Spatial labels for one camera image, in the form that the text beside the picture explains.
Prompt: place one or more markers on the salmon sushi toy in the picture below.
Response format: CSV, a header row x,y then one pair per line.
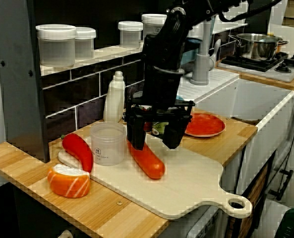
x,y
67,183

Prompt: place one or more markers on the dark grey shelf unit frame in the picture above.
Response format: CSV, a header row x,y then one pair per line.
x,y
17,74

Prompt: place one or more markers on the light wooden shelf board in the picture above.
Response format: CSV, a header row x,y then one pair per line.
x,y
104,55

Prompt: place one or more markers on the white toy sink unit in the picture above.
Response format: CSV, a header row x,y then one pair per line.
x,y
260,104

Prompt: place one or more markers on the small clear jar white lid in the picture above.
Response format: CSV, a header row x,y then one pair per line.
x,y
130,34

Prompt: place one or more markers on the blue plastic bin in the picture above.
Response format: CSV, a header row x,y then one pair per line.
x,y
190,53

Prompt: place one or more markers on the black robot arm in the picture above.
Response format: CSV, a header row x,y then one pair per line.
x,y
174,37

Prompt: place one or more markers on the red toy chili pepper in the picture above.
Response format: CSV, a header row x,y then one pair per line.
x,y
79,151

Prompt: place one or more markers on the red orange plate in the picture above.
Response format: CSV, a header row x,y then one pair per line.
x,y
206,125

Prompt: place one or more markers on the green pea print can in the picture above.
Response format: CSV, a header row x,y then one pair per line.
x,y
159,130

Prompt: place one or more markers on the stainless steel pot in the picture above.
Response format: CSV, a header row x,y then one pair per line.
x,y
255,47

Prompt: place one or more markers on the tall clear jar white lid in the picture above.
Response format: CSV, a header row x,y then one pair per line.
x,y
150,24

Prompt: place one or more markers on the black stove burner grate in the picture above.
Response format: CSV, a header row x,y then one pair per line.
x,y
260,65

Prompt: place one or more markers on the white plastic bottle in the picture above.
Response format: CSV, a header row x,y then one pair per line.
x,y
114,104

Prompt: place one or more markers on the grey dishwasher control panel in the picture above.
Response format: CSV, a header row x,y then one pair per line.
x,y
208,225

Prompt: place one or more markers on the clear plastic cup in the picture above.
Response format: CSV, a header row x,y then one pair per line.
x,y
108,148

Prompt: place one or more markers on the grey toy faucet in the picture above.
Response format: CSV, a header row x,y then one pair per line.
x,y
201,69

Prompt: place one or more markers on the large clear jar white lid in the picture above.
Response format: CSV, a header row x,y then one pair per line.
x,y
56,47

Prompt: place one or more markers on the orange toy sausage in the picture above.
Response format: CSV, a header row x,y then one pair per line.
x,y
151,166

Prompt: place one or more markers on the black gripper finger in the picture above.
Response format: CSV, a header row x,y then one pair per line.
x,y
136,134
175,134

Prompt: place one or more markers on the light wooden cutting board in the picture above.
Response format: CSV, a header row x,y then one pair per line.
x,y
186,178

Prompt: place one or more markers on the dark tile backsplash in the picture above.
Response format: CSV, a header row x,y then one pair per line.
x,y
87,84

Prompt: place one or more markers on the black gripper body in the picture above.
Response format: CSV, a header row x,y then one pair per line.
x,y
161,86

